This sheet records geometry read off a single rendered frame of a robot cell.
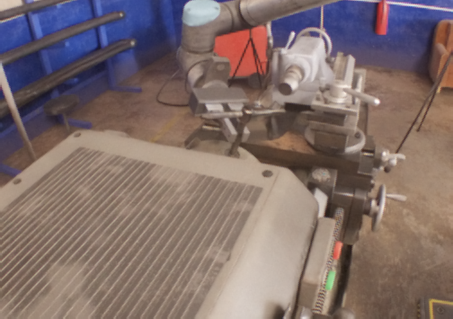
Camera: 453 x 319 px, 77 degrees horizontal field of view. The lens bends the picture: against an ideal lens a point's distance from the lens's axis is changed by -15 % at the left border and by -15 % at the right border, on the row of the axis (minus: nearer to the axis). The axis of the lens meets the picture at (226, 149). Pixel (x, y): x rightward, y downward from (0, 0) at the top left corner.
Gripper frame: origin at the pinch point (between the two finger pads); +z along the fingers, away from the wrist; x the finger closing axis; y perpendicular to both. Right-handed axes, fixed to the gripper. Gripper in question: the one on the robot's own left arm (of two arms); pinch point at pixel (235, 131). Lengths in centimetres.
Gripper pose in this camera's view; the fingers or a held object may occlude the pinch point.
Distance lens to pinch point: 71.9
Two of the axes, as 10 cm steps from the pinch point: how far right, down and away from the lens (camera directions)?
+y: -2.6, 7.0, 6.6
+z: 3.7, 7.0, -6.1
